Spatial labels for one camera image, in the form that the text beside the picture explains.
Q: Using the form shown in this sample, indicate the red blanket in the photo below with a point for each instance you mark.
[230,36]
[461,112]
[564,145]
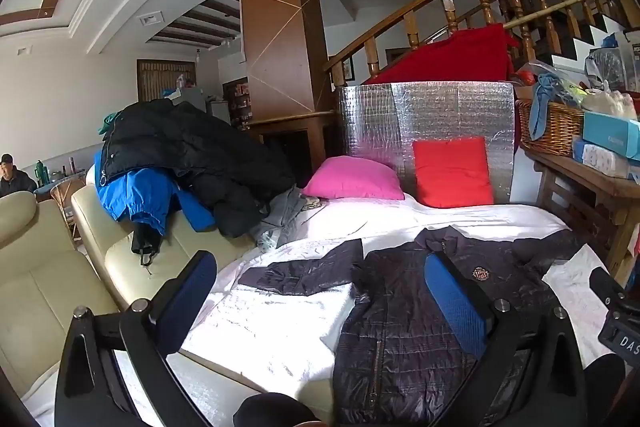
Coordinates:
[460,54]

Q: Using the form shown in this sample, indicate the clear plastic bag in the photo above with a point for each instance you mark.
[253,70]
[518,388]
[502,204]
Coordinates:
[605,67]

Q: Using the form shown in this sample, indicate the blue cloth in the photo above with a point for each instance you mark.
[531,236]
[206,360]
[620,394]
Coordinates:
[542,104]

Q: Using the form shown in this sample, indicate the wicker basket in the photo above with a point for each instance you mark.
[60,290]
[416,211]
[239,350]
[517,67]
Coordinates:
[555,129]

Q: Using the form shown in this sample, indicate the white tissue pack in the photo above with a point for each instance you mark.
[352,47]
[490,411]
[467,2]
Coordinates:
[600,157]

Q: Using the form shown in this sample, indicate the white plastic bag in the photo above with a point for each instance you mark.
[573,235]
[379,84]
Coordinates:
[610,102]

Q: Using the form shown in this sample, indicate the brown wooden pillar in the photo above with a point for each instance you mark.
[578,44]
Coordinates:
[280,17]

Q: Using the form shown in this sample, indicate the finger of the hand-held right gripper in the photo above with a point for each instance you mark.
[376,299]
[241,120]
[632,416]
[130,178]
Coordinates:
[605,283]

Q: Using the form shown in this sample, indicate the silver foil insulation board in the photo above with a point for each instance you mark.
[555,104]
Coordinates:
[380,117]

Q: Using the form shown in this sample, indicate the brown door curtain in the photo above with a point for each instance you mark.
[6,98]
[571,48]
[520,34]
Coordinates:
[155,82]

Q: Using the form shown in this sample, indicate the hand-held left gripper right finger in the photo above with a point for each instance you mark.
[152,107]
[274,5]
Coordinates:
[455,303]

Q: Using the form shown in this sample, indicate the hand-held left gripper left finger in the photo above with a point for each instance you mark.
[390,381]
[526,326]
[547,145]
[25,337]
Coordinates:
[192,288]

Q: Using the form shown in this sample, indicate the teal cardboard box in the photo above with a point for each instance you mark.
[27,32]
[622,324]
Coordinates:
[612,134]

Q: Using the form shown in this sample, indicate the blue jacket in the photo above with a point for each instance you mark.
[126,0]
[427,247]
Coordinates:
[130,194]

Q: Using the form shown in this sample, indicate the wooden side table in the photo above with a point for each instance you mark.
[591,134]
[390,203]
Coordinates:
[590,192]

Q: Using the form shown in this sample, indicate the pile of dark clothes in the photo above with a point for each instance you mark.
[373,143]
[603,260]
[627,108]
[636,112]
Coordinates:
[190,147]

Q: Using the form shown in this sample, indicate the red pillow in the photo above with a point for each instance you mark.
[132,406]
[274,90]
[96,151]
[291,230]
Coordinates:
[452,174]

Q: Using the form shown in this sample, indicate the green garment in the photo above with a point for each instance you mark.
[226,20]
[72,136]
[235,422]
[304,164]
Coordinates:
[106,124]

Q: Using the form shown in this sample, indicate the pink pillow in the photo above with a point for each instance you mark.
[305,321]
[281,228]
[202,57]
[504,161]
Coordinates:
[352,179]

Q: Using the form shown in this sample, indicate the cream leather sofa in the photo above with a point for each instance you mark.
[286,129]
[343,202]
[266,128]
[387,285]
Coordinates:
[40,267]

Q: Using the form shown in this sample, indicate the grey refrigerator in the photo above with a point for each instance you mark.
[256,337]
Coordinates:
[200,104]

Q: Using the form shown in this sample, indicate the dark quilted jacket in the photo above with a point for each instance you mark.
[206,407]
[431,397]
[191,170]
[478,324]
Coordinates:
[400,357]

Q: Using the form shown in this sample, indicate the white carrier bag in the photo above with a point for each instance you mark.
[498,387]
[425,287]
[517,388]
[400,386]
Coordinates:
[632,62]

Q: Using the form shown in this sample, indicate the person's dark trouser knee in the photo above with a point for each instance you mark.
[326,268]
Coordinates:
[280,411]

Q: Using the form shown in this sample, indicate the wooden cabinet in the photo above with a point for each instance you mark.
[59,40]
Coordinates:
[300,142]

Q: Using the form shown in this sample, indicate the white terry mattress pad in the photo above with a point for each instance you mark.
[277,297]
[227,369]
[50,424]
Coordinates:
[270,337]

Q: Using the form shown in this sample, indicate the white satin bed blanket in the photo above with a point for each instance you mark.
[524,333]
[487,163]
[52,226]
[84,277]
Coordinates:
[450,219]

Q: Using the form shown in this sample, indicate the grey garment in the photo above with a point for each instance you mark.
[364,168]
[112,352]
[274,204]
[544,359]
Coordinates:
[280,219]

